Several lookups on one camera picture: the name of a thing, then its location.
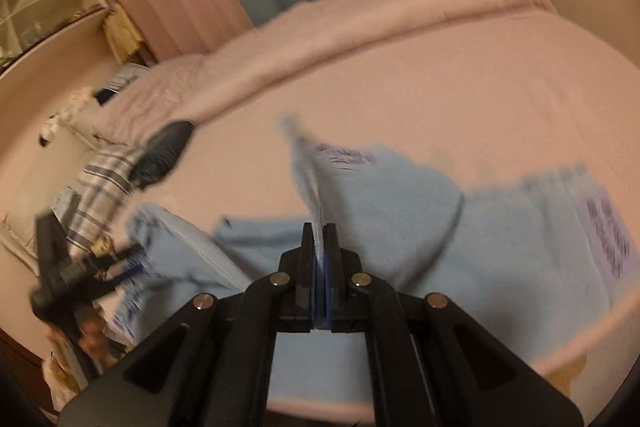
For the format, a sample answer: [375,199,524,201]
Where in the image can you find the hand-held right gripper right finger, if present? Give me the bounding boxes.
[322,223,586,427]

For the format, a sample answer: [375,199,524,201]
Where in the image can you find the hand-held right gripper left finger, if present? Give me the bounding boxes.
[57,222,326,427]

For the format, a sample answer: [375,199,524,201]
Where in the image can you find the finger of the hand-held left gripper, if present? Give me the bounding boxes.
[95,263,151,297]
[92,243,147,265]

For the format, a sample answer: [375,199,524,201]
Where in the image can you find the light blue denim pants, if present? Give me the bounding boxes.
[112,111,640,408]

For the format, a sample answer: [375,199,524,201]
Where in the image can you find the plaid pillow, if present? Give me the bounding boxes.
[52,144,146,258]

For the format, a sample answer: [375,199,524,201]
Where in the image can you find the dark folded clothes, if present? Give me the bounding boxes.
[131,119,196,192]

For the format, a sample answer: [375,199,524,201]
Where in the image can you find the white plush toy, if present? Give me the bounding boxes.
[41,116,63,148]

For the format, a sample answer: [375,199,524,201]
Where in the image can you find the blue white patterned item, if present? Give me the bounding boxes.
[94,62,147,105]

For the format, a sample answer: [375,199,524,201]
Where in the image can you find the bed with pink sheet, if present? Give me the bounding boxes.
[0,0,640,418]

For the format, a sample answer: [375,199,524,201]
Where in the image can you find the yellow tassel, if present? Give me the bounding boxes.
[102,4,146,62]

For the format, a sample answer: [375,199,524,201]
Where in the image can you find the pink duvet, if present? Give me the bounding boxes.
[95,0,558,142]

